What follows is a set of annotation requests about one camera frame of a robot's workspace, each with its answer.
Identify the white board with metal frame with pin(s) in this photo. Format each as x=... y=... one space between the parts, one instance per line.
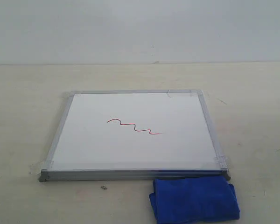
x=134 y=135

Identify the blue microfibre cloth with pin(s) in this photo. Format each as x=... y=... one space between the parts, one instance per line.
x=187 y=201

